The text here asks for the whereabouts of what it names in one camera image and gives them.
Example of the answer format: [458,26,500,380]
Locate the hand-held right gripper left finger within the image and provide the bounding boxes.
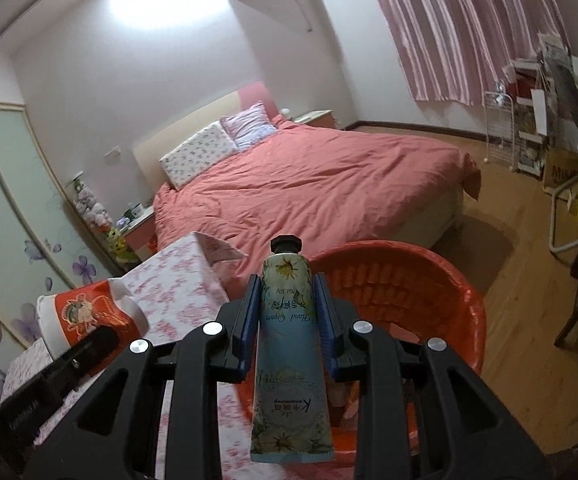
[29,274,262,480]

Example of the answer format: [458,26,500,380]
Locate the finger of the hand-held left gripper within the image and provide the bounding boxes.
[49,327,120,378]

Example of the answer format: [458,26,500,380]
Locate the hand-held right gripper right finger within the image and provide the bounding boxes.
[313,272,555,480]

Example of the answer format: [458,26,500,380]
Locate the red white paper cup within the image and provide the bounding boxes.
[36,281,149,378]

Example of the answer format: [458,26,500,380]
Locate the floral hand cream tube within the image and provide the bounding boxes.
[249,235,336,463]

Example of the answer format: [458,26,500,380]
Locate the orange plastic basket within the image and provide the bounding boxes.
[231,241,488,480]

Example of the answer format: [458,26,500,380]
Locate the yellow plush toy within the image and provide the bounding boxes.
[105,227,140,263]

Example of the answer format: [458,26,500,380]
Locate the pink white nightstand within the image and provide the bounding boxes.
[294,109,337,130]
[119,207,159,261]

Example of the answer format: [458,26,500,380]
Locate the plush toy bouquet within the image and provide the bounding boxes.
[66,170,114,231]

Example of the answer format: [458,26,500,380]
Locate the white floral pillow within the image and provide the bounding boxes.
[159,121,240,192]

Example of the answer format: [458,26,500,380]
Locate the wardrobe with purple flowers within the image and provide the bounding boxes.
[0,97,124,396]

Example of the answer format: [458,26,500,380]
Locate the pink striped pillow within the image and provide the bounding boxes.
[219,101,279,150]

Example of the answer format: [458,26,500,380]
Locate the bed with cream headboard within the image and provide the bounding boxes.
[133,80,465,241]

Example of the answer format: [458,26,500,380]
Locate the brown cardboard box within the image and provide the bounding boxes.
[542,147,578,193]

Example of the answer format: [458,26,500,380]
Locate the pink striped curtain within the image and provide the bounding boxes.
[358,0,570,107]

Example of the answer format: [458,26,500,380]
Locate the cluttered white shelf unit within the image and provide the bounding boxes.
[512,35,578,181]

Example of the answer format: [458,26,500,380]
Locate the white metal frame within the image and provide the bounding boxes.
[549,145,578,251]

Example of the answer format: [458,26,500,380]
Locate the white wire rack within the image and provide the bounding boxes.
[483,91,515,168]

